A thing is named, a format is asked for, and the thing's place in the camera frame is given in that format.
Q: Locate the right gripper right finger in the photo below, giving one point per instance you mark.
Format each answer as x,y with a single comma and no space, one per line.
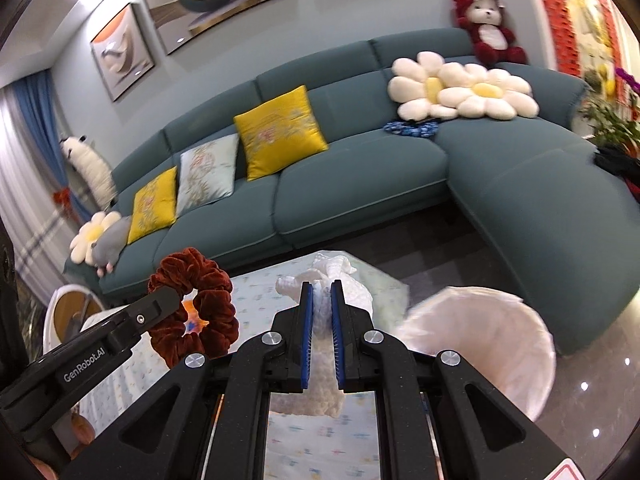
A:
337,299

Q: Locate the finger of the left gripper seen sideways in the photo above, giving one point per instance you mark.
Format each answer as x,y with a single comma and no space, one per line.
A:
64,375

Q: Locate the potted flower plant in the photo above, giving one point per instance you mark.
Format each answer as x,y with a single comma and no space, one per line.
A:
611,109

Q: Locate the grey paw plush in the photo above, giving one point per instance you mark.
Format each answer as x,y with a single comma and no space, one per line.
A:
106,250

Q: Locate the black garment on sofa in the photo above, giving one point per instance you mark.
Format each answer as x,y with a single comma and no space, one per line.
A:
619,164

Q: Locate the left framed wall picture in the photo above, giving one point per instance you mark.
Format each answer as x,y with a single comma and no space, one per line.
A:
121,52

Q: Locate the orange snack wrapper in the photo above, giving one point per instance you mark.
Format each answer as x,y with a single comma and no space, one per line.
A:
194,324

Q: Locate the white daisy cushion left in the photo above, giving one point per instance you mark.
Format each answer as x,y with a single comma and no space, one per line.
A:
415,87

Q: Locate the small white daisy cushion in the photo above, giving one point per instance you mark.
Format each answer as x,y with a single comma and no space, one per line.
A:
89,233

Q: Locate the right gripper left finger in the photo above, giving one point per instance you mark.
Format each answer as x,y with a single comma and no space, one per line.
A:
307,305

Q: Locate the teal sectional sofa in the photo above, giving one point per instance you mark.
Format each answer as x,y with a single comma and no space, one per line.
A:
566,230

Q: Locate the dark red velvet scrunchie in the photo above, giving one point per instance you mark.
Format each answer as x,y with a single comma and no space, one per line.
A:
189,272

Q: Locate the white daisy cushion right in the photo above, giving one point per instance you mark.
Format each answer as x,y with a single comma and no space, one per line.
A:
472,91

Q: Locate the round white side table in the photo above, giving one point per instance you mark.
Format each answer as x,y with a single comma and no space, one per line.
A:
70,304

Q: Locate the red bear plush toy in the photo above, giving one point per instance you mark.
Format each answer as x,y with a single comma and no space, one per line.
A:
492,41

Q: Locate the white plastic bag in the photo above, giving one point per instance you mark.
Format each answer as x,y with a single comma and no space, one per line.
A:
322,397

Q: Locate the small yellow embroidered cushion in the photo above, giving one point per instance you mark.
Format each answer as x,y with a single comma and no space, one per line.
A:
154,206

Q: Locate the blue patterned cloth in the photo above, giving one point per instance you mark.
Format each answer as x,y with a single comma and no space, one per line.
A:
424,130

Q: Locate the blue curtain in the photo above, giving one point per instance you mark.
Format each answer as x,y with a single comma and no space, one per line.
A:
34,98

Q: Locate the white sheep plush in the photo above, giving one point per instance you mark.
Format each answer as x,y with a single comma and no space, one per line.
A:
92,168

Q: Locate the red paper decoration wall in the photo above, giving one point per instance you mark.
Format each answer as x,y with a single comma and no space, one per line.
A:
563,37

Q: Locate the light blue embroidered cushion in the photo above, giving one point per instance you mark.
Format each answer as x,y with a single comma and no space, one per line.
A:
207,173

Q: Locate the large yellow embroidered cushion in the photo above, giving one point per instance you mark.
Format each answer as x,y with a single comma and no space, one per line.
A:
279,133

